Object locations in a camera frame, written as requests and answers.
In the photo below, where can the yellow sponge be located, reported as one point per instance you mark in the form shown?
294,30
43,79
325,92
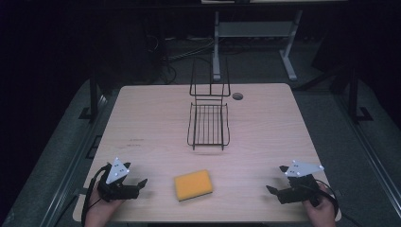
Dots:
193,184

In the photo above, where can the black metal stand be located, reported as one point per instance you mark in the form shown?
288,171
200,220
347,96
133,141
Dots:
353,94
93,94

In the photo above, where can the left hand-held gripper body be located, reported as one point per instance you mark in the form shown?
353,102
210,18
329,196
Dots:
117,189

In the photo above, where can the person's right hand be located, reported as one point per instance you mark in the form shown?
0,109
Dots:
322,212

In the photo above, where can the grey metal desk frame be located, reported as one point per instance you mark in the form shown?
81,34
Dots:
252,29

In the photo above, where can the person's left hand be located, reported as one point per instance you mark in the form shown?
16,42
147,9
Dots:
99,212

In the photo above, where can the aluminium frame rail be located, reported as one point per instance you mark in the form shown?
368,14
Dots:
372,154
72,164

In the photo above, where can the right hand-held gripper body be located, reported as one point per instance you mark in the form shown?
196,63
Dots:
299,190

